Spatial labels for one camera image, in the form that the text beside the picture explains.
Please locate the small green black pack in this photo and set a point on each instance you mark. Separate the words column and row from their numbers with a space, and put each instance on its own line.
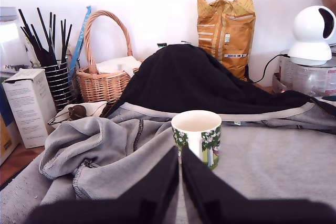
column 162, row 45

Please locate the white dome security camera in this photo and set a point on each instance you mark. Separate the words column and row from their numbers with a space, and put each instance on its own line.
column 312, row 37

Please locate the brown tea infuser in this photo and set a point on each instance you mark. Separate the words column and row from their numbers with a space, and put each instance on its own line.
column 77, row 112

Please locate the yellow and blue box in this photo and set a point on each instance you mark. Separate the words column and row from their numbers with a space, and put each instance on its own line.
column 6, row 137

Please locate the white cloth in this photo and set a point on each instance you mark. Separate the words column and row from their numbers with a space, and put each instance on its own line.
column 118, row 66

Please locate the clear plastic package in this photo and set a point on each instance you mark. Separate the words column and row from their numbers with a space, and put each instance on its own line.
column 279, row 85

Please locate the black jacket with grey lining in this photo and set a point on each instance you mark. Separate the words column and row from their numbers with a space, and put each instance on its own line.
column 183, row 82

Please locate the orange paper bag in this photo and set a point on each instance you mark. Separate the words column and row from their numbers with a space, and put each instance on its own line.
column 231, row 37

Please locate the blue long packet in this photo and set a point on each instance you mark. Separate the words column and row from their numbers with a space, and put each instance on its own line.
column 81, row 37

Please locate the black stick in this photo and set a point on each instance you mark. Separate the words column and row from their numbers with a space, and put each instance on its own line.
column 51, row 30
column 62, row 40
column 54, row 31
column 67, row 40
column 46, row 32
column 30, row 31

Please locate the clear jar with grey lid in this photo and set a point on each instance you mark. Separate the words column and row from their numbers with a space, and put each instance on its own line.
column 10, row 40

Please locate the white cardboard box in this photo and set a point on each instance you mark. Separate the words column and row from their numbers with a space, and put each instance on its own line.
column 29, row 106

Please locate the green floral white mug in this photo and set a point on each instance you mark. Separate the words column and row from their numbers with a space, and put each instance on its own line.
column 197, row 127

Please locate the small white dish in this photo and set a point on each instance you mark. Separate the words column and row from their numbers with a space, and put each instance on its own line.
column 78, row 113

